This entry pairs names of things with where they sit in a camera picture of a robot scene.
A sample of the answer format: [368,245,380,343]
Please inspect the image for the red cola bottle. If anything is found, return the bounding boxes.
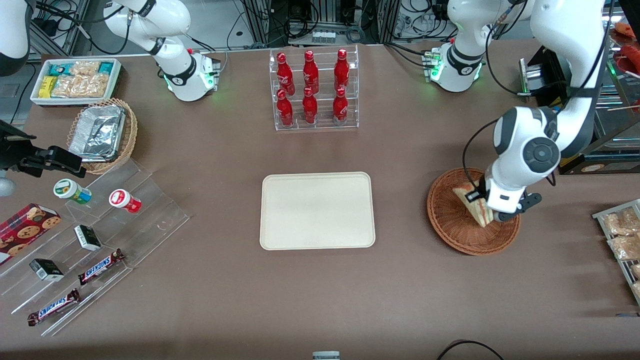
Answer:
[303,50,320,95]
[334,48,350,93]
[276,89,294,127]
[276,52,296,97]
[302,87,319,125]
[332,87,349,124]

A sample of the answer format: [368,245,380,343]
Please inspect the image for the round brown wicker basket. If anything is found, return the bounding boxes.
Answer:
[426,167,522,256]

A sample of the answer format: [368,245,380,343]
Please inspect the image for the clear acrylic bottle rack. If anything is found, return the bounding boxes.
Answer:
[269,44,360,132]

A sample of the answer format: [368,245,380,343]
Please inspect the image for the beige rectangular tray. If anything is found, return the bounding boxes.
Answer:
[259,171,376,251]

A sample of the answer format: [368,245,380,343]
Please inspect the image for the clear bag of pastries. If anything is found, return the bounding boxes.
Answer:
[601,207,640,236]
[607,235,640,261]

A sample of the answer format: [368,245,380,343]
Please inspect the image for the red chocolate cookie box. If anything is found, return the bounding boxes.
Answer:
[0,203,62,266]

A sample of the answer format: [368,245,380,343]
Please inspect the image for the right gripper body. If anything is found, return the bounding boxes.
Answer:
[0,120,37,172]

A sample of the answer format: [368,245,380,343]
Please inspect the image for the aluminium foil container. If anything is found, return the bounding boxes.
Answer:
[68,104,126,162]

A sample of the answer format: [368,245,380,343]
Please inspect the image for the red sausage on roller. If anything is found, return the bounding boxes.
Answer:
[614,45,640,76]

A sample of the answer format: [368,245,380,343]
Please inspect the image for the oval light wicker basket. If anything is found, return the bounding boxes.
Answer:
[66,98,138,175]

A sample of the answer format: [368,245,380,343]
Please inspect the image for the triangular sandwich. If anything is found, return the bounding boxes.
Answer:
[452,183,495,229]

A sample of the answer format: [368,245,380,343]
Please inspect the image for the black floor cable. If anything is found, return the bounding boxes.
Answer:
[436,340,506,360]

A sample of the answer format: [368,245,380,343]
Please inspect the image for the black hot food display case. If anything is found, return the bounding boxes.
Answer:
[537,7,640,176]

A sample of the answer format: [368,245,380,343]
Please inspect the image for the small black carton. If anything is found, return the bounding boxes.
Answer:
[74,224,102,252]
[29,258,65,282]

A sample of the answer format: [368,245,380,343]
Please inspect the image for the white plastic snack bin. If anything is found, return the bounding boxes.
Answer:
[30,58,122,107]

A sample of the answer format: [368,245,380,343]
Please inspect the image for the green lid yogurt cup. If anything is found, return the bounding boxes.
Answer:
[53,178,93,205]

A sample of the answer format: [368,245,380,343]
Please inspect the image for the tray of packaged snacks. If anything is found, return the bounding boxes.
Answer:
[592,199,640,306]

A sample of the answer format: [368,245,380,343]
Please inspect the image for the red lid yogurt cup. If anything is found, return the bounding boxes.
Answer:
[109,189,142,214]

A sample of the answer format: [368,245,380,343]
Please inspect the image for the silver box device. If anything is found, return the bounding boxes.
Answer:
[519,57,547,97]

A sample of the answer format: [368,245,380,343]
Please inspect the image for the clear acrylic stepped stand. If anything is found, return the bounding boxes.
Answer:
[0,159,191,337]

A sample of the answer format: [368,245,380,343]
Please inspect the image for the Snickers chocolate bar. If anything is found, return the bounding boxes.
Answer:
[78,248,125,286]
[27,288,81,327]

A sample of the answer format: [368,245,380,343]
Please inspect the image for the clear bag of crackers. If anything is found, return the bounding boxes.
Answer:
[51,75,81,98]
[70,61,101,77]
[75,74,110,98]

